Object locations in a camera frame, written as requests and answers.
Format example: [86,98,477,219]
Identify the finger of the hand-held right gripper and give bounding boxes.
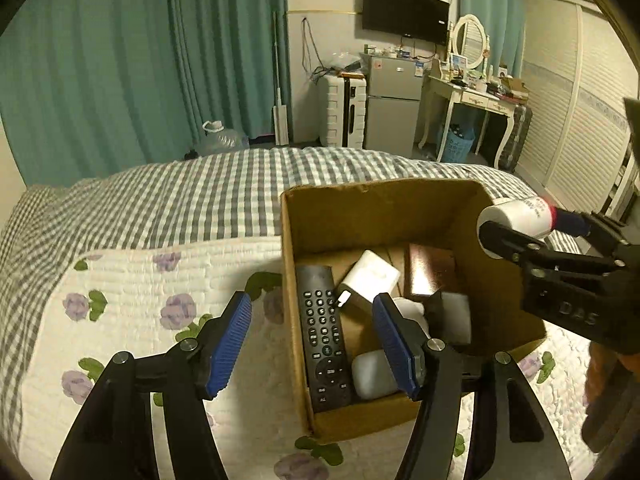
[478,220,551,272]
[551,208,634,254]

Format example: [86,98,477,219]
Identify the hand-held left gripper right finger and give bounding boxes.
[372,292,573,480]

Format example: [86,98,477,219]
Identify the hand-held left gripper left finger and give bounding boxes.
[50,291,253,480]

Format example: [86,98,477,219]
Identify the white bottle red cap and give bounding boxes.
[476,196,559,241]

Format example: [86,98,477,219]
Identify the white plastic bottle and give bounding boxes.
[392,297,431,342]

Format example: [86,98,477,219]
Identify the grey white small box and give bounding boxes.
[439,292,473,346]

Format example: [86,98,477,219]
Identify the white square charger block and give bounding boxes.
[339,249,401,314]

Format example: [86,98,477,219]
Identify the black remote control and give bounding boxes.
[294,264,354,414]

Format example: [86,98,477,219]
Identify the dark brown wallet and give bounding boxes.
[404,243,457,298]

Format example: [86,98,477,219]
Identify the brown cardboard box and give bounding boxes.
[280,178,549,444]

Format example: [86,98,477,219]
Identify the person's right hand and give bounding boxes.
[583,342,621,412]

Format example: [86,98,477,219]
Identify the white floral quilt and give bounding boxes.
[22,236,640,480]

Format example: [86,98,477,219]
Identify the dark hard suitcase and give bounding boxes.
[497,103,534,171]

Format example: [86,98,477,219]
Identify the blue waste bin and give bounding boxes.
[439,123,476,164]

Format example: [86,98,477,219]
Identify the white louvred wardrobe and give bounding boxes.
[517,0,640,217]

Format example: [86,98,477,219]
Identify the small open cardboard carton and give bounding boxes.
[499,75,531,101]

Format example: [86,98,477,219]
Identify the white dressing table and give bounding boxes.
[417,73,517,169]

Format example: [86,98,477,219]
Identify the grey checked bedsheet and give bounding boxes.
[0,146,553,453]

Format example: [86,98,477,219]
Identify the silver small fridge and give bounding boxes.
[363,52,426,150]

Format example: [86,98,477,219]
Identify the clear water jug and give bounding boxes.
[192,120,250,157]

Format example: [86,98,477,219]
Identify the white oval mirror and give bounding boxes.
[447,13,491,69]

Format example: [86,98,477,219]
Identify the white ribbed suitcase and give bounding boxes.
[318,72,369,150]

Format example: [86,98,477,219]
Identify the white flat mop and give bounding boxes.
[271,10,291,144]

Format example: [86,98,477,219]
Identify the clear plastic bag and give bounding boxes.
[327,52,364,74]

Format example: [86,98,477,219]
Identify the wide green curtain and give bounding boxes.
[0,0,291,189]

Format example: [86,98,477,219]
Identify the black wall television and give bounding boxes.
[361,0,451,46]

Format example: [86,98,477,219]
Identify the hanging wall cables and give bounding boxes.
[299,15,327,82]

